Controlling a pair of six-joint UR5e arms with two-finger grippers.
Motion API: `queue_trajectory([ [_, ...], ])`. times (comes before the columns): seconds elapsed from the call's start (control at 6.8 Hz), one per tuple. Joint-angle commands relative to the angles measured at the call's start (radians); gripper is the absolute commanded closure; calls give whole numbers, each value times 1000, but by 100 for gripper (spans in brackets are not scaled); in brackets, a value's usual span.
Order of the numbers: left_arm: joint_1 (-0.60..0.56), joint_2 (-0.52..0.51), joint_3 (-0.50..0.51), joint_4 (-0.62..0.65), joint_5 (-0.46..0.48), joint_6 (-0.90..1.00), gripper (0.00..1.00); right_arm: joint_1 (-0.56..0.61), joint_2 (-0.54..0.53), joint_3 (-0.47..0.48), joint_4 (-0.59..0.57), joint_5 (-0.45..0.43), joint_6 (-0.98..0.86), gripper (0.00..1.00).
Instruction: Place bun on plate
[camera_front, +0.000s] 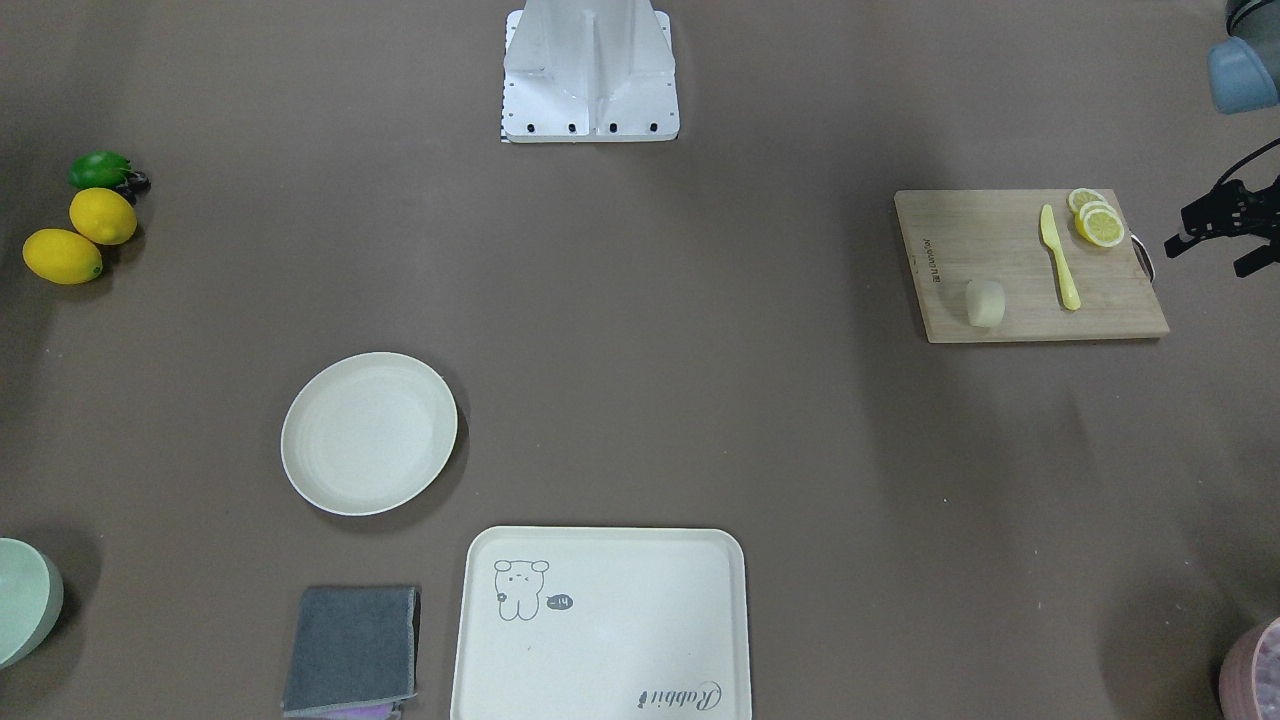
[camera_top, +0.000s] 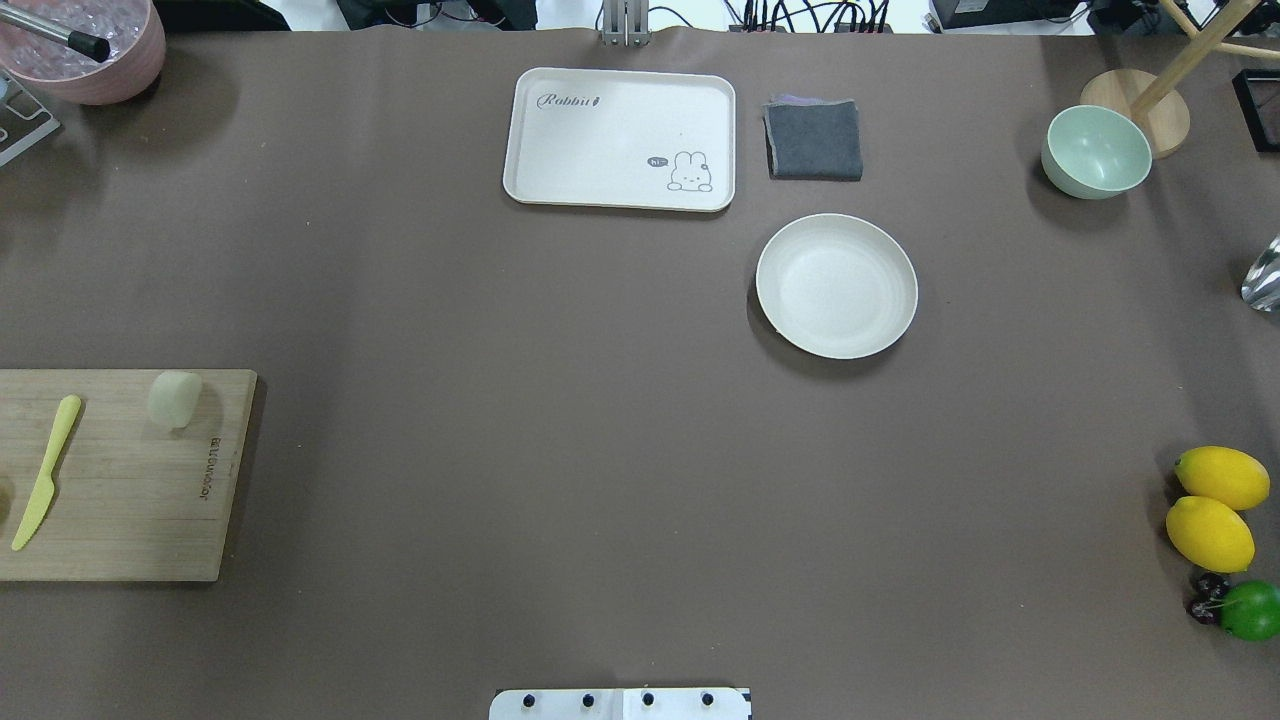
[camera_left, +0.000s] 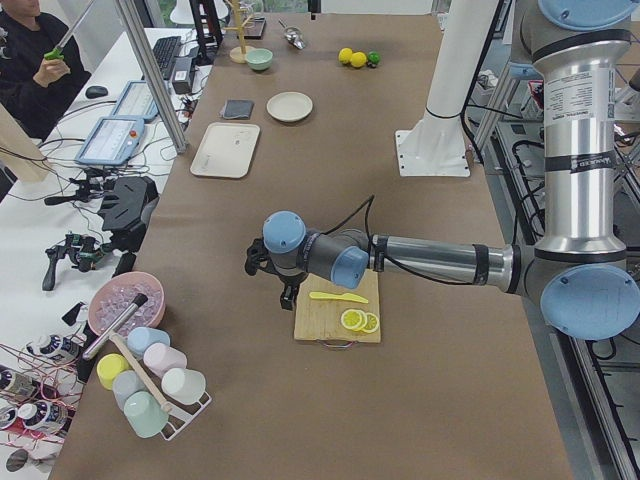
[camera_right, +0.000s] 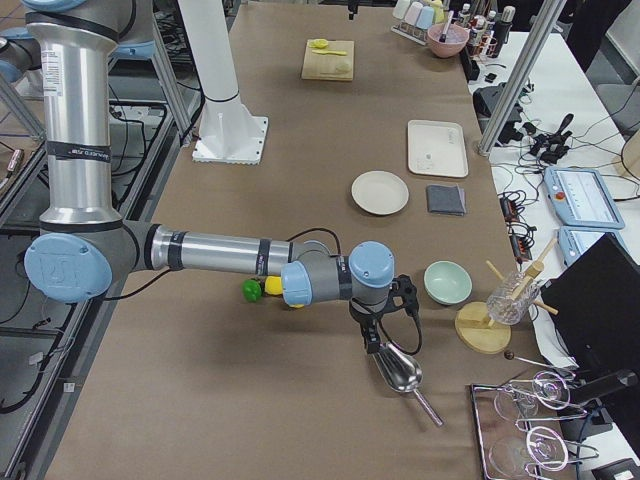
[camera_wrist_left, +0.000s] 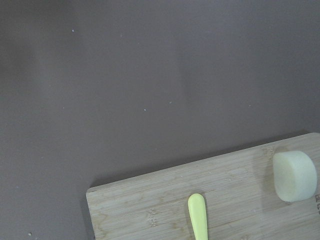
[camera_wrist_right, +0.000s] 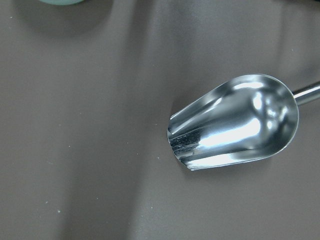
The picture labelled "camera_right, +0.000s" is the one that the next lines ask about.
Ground lemon slices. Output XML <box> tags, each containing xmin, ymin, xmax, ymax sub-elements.
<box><xmin>308</xmin><ymin>38</ymin><xmax>329</xmax><ymax>49</ymax></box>

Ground black monitor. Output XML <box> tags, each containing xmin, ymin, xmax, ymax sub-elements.
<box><xmin>542</xmin><ymin>233</ymin><xmax>639</xmax><ymax>376</ymax></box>

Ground aluminium frame post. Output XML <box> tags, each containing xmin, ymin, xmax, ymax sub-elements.
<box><xmin>478</xmin><ymin>0</ymin><xmax>566</xmax><ymax>157</ymax></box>

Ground yellow plastic knife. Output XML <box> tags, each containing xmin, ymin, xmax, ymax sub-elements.
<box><xmin>311</xmin><ymin>49</ymin><xmax>348</xmax><ymax>56</ymax></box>

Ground metal scoop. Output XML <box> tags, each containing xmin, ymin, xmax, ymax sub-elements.
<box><xmin>373</xmin><ymin>343</ymin><xmax>444</xmax><ymax>427</ymax></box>

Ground pink bowl with ice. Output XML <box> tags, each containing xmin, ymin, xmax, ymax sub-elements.
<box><xmin>427</xmin><ymin>23</ymin><xmax>469</xmax><ymax>58</ymax></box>

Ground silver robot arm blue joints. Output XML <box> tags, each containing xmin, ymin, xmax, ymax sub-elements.
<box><xmin>24</xmin><ymin>1</ymin><xmax>395</xmax><ymax>305</ymax></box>

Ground wooden cutting board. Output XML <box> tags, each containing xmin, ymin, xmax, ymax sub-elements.
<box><xmin>301</xmin><ymin>39</ymin><xmax>355</xmax><ymax>82</ymax></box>

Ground blue teach pendant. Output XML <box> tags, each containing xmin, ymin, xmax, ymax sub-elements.
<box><xmin>557</xmin><ymin>226</ymin><xmax>626</xmax><ymax>267</ymax></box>
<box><xmin>543</xmin><ymin>166</ymin><xmax>625</xmax><ymax>230</ymax></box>

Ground cream round plate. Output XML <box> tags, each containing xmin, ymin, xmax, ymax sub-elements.
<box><xmin>351</xmin><ymin>170</ymin><xmax>409</xmax><ymax>216</ymax></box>

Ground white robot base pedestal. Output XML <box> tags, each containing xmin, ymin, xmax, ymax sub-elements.
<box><xmin>178</xmin><ymin>0</ymin><xmax>268</xmax><ymax>165</ymax></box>

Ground cream rabbit tray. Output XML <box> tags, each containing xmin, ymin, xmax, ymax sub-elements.
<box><xmin>407</xmin><ymin>120</ymin><xmax>469</xmax><ymax>178</ymax></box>

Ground pastel cup rack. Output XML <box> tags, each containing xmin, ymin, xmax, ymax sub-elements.
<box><xmin>391</xmin><ymin>0</ymin><xmax>444</xmax><ymax>45</ymax></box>

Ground wooden cup stand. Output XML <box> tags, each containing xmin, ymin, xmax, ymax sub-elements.
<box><xmin>455</xmin><ymin>237</ymin><xmax>558</xmax><ymax>354</ymax></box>

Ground metal wine glass rack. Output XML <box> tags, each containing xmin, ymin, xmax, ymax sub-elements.
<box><xmin>469</xmin><ymin>370</ymin><xmax>599</xmax><ymax>479</ymax></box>

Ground yellow lemon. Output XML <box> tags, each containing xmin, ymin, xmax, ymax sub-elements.
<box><xmin>264</xmin><ymin>276</ymin><xmax>283</xmax><ymax>296</ymax></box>

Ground clear glass cup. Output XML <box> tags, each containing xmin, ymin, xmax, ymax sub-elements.
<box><xmin>486</xmin><ymin>271</ymin><xmax>540</xmax><ymax>325</ymax></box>

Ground grey folded cloth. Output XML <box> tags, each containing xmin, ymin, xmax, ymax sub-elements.
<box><xmin>426</xmin><ymin>184</ymin><xmax>466</xmax><ymax>216</ymax></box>

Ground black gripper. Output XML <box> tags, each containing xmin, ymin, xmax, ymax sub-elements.
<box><xmin>349</xmin><ymin>274</ymin><xmax>418</xmax><ymax>354</ymax></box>

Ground metal tongs in bowl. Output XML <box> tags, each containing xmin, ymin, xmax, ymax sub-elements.
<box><xmin>439</xmin><ymin>10</ymin><xmax>455</xmax><ymax>44</ymax></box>

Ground mint green bowl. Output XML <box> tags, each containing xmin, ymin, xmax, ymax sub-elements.
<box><xmin>423</xmin><ymin>261</ymin><xmax>472</xmax><ymax>306</ymax></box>

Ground green lime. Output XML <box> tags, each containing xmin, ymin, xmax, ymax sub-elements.
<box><xmin>242</xmin><ymin>279</ymin><xmax>263</xmax><ymax>303</ymax></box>

